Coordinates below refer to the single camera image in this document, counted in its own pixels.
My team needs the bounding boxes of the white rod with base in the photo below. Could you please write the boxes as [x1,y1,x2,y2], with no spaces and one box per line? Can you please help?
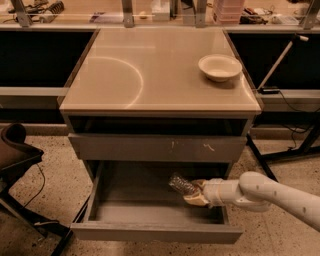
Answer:
[257,34,309,93]

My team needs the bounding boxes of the open grey middle drawer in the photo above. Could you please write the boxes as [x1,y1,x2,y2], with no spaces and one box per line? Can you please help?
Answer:
[72,161,243,244]

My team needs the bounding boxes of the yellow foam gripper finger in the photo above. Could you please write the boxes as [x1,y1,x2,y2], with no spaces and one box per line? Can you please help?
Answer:
[191,179,206,190]
[183,194,209,206]

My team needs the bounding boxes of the white box on shelf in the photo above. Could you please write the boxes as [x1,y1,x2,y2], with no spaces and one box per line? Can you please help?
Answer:
[151,0,170,21]

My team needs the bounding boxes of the closed grey top drawer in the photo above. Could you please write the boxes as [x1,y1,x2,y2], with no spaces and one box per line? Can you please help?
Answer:
[68,133,246,163]

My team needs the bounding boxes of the white ceramic bowl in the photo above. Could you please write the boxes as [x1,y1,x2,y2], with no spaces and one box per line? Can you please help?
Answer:
[198,54,242,82]

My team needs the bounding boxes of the dark brown chair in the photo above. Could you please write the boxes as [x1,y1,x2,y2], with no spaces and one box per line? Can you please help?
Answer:
[0,123,44,195]

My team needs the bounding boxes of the black floor cable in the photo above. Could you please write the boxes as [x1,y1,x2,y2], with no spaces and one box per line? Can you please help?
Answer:
[20,163,46,209]

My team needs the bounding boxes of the clear plastic water bottle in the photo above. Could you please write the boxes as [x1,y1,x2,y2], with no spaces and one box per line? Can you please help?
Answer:
[168,173,199,196]

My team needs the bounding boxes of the black stand frame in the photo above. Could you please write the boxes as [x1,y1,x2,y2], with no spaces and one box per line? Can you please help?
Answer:
[246,122,320,181]

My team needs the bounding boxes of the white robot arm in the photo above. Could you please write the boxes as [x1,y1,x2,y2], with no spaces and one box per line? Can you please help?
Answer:
[183,172,320,231]

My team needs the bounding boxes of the pink stacked trays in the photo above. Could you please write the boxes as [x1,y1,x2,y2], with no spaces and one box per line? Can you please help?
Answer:
[212,0,245,25]

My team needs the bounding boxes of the black coil spring object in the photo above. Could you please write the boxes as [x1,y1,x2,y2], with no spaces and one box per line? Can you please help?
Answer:
[39,0,65,23]

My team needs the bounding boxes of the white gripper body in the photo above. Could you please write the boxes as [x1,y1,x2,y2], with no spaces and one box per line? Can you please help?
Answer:
[202,179,241,207]

